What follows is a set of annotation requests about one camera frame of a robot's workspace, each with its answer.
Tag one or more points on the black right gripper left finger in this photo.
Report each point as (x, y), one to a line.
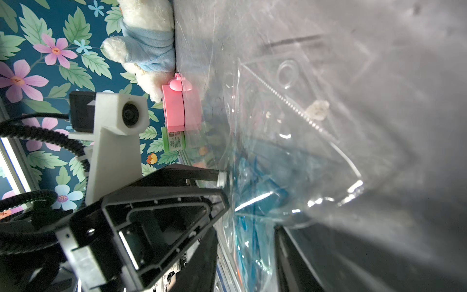
(199, 274)

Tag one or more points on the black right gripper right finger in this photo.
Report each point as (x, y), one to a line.
(293, 275)

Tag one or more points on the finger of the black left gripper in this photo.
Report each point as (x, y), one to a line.
(178, 175)
(129, 239)

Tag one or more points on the green ruler set pouch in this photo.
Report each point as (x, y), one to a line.
(289, 159)

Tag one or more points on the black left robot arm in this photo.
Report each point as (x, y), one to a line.
(29, 237)

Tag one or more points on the pink round toy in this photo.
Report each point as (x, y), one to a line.
(182, 105)

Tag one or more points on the white plush bear toy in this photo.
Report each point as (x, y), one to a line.
(146, 47)

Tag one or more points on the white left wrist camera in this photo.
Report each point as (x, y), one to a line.
(113, 122)

